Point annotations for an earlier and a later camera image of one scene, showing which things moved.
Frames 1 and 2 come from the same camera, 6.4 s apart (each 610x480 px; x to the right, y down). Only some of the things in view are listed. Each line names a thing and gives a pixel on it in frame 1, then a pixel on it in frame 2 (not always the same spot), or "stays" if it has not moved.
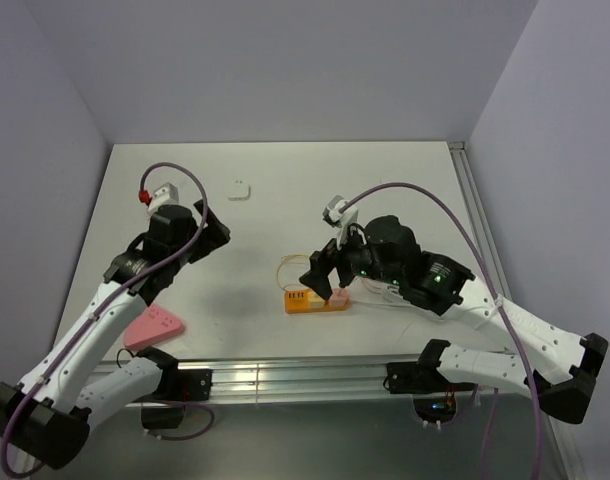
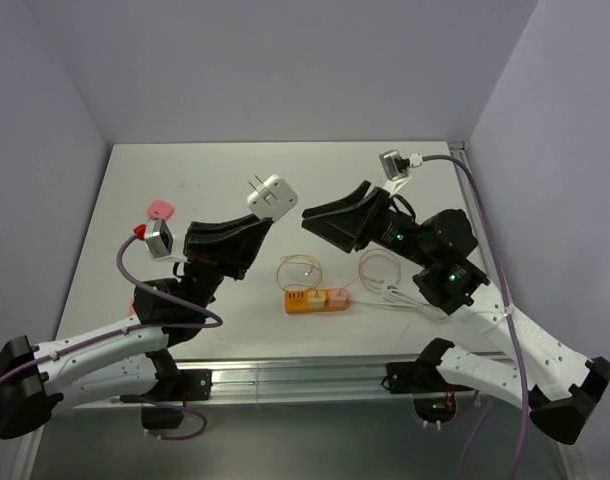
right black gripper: x=322 y=262 -> x=351 y=219
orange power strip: x=298 y=301 stays
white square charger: x=239 y=191 -> x=272 y=199
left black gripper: x=212 y=237 -> x=225 y=247
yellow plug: x=315 y=301 stays
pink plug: x=338 y=297 stays
